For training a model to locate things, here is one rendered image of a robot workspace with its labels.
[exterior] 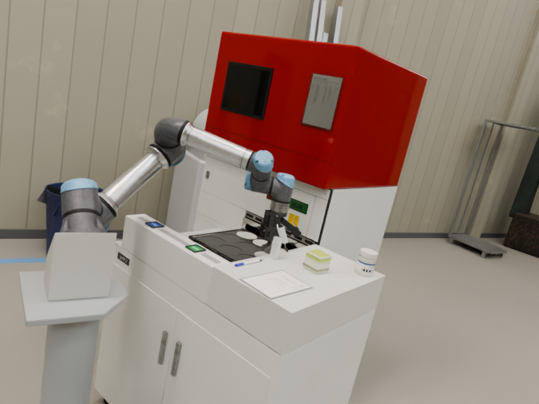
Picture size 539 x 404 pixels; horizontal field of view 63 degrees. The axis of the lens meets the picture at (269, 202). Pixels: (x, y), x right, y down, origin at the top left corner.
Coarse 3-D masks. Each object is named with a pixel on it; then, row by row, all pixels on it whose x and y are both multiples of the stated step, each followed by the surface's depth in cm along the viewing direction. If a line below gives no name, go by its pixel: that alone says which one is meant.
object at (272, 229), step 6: (270, 210) 177; (264, 216) 178; (270, 216) 175; (282, 216) 175; (264, 222) 177; (270, 222) 176; (276, 222) 177; (264, 228) 176; (270, 228) 175; (276, 228) 176; (264, 234) 176; (270, 234) 176; (276, 234) 177; (270, 240) 177
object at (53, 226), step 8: (48, 184) 329; (56, 184) 350; (48, 192) 327; (56, 192) 336; (40, 200) 331; (48, 200) 329; (56, 200) 324; (48, 208) 331; (56, 208) 324; (48, 216) 333; (56, 216) 328; (48, 224) 335; (56, 224) 330; (48, 232) 336; (48, 240) 338; (48, 248) 340
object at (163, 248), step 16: (128, 224) 182; (144, 224) 177; (128, 240) 183; (144, 240) 175; (160, 240) 168; (176, 240) 167; (144, 256) 176; (160, 256) 169; (176, 256) 163; (192, 256) 157; (208, 256) 160; (160, 272) 169; (176, 272) 163; (192, 272) 157; (208, 272) 152; (192, 288) 158; (208, 288) 152
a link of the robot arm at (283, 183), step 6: (282, 174) 173; (288, 174) 176; (276, 180) 172; (282, 180) 171; (288, 180) 171; (294, 180) 174; (276, 186) 172; (282, 186) 171; (288, 186) 171; (276, 192) 172; (282, 192) 172; (288, 192) 173; (276, 198) 173; (282, 198) 172; (288, 198) 173
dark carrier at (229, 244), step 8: (224, 232) 207; (232, 232) 209; (200, 240) 190; (208, 240) 192; (216, 240) 194; (224, 240) 196; (232, 240) 199; (240, 240) 201; (248, 240) 203; (216, 248) 185; (224, 248) 187; (232, 248) 189; (240, 248) 191; (248, 248) 193; (256, 248) 195; (232, 256) 180; (240, 256) 183; (248, 256) 185
